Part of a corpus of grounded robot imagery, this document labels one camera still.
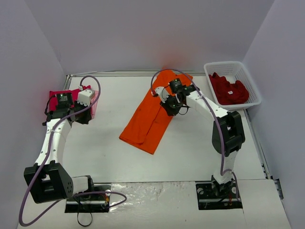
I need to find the orange t shirt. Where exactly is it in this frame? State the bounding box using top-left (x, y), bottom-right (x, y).
top-left (119, 69), bottom-right (194, 155)

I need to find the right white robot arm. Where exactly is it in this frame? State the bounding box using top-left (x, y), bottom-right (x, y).
top-left (155, 78), bottom-right (245, 197)

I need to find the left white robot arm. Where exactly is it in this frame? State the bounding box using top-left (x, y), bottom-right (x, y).
top-left (24, 89), bottom-right (96, 203)

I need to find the pink folded t shirt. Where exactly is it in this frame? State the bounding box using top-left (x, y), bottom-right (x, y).
top-left (91, 90), bottom-right (99, 119)

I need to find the magenta folded t shirt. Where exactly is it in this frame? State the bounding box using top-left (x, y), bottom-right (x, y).
top-left (44, 85), bottom-right (92, 115)

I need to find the dark red t shirt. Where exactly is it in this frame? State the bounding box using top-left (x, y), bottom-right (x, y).
top-left (209, 72), bottom-right (249, 105)

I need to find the white plastic basket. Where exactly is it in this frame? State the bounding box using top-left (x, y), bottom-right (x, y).
top-left (204, 61), bottom-right (262, 111)

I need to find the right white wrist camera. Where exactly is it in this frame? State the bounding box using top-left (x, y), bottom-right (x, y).
top-left (155, 86), bottom-right (170, 103)

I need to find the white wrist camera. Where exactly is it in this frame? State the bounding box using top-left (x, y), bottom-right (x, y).
top-left (155, 86), bottom-right (170, 103)
top-left (77, 89), bottom-right (95, 106)

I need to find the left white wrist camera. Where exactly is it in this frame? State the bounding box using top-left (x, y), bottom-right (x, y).
top-left (77, 89), bottom-right (95, 106)

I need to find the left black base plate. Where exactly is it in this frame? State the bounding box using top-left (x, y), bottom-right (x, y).
top-left (64, 194), bottom-right (110, 213)

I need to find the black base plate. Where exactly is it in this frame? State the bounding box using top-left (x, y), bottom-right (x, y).
top-left (195, 180), bottom-right (243, 210)
top-left (64, 194), bottom-right (110, 213)

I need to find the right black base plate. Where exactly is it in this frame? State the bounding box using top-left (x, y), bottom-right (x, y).
top-left (195, 180), bottom-right (243, 210)

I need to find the black cable loop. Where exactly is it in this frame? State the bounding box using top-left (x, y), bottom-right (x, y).
top-left (76, 209), bottom-right (93, 227)

